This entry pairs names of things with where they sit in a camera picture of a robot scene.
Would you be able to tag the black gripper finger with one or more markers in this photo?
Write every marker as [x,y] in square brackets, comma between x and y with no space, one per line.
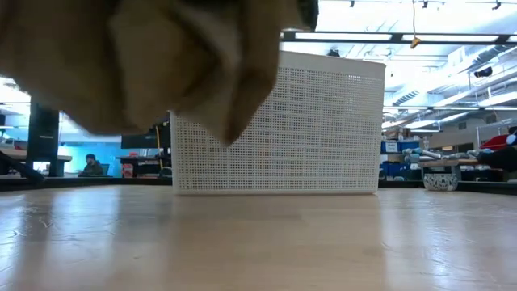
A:
[310,12]

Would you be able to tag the beige trousers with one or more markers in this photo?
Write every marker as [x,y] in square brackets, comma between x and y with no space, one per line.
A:
[133,60]

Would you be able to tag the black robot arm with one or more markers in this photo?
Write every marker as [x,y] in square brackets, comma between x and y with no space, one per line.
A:
[24,169]

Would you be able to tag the white perforated basket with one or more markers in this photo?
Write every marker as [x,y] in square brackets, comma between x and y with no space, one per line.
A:
[315,129]

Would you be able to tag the blue storage bin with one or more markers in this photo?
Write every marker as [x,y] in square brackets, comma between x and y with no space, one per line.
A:
[400,146]
[398,169]

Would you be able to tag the black monitor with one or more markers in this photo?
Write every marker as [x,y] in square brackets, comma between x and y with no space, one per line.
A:
[141,139]

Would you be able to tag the patterned round basket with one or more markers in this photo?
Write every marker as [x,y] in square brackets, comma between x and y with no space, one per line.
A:
[440,182]

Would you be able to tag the red cloth item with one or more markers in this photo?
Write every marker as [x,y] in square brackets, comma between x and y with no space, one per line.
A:
[494,142]

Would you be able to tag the black bulky object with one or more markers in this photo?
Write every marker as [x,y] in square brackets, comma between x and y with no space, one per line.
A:
[501,158]

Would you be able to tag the person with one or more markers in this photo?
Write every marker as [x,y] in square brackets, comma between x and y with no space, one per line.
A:
[92,165]

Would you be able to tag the grey workbench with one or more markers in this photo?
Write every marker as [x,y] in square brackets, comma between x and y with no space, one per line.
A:
[60,157]

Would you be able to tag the black column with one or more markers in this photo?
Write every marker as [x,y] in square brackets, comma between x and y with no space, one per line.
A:
[43,137]

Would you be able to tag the black ceiling camera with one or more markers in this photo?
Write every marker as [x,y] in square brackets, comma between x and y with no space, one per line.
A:
[483,72]

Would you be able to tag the black table edge frame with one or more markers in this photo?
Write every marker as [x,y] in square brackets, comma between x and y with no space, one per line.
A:
[101,182]

